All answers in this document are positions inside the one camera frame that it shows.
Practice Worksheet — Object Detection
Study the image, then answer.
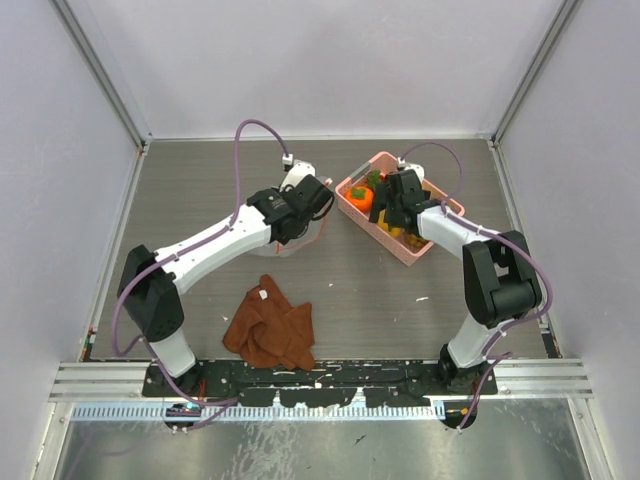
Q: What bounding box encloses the grey slotted cable duct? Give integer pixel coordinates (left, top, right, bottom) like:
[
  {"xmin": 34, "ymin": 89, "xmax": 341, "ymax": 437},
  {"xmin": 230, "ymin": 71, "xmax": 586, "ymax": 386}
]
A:
[{"xmin": 70, "ymin": 400, "xmax": 445, "ymax": 422}]

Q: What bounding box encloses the orange peach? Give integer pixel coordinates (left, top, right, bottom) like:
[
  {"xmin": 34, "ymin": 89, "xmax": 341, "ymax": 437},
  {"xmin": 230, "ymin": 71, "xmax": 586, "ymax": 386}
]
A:
[{"xmin": 377, "ymin": 210, "xmax": 404, "ymax": 238}]

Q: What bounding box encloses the pink plastic basket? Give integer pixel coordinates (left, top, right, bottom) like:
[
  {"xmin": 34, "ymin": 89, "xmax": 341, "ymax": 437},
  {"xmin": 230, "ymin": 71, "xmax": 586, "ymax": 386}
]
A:
[{"xmin": 335, "ymin": 152, "xmax": 465, "ymax": 266}]

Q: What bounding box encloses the aluminium frame rail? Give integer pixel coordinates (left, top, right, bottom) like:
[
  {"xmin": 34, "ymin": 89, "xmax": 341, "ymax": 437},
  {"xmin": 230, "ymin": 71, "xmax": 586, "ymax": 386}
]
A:
[{"xmin": 49, "ymin": 358, "xmax": 593, "ymax": 403}]

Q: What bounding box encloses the clear zip top bag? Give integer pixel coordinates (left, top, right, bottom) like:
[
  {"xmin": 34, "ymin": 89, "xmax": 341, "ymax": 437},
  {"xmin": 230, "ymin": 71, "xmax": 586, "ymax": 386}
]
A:
[{"xmin": 246, "ymin": 157, "xmax": 335, "ymax": 257}]

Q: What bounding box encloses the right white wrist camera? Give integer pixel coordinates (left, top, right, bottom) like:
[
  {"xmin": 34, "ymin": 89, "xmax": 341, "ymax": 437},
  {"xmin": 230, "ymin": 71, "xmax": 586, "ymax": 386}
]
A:
[{"xmin": 279, "ymin": 154, "xmax": 316, "ymax": 191}]

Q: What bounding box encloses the brown longan bunch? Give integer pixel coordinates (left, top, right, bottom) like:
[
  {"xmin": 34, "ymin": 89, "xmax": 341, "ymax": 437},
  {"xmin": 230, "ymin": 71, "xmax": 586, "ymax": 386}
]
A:
[{"xmin": 404, "ymin": 232, "xmax": 429, "ymax": 249}]

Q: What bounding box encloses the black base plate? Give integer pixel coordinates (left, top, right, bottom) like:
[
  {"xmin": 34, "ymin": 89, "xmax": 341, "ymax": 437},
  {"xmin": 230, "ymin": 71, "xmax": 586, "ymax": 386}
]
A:
[{"xmin": 142, "ymin": 358, "xmax": 499, "ymax": 409}]

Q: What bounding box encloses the brown cloth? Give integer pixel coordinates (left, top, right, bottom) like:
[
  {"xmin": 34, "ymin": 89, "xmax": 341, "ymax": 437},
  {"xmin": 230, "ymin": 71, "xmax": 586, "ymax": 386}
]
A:
[{"xmin": 223, "ymin": 275, "xmax": 315, "ymax": 371}]

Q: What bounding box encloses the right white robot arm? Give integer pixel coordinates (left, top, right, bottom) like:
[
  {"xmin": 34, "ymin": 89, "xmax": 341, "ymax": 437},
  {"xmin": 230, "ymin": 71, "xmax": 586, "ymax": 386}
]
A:
[{"xmin": 369, "ymin": 168, "xmax": 543, "ymax": 394}]

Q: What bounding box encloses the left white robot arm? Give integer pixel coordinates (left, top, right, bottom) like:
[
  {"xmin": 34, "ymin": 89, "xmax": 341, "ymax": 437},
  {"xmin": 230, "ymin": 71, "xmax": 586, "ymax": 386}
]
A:
[{"xmin": 112, "ymin": 173, "xmax": 335, "ymax": 396}]

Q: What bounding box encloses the orange persimmon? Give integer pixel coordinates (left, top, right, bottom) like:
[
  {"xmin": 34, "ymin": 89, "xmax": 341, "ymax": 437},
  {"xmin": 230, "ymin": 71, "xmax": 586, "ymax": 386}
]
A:
[{"xmin": 345, "ymin": 185, "xmax": 374, "ymax": 214}]

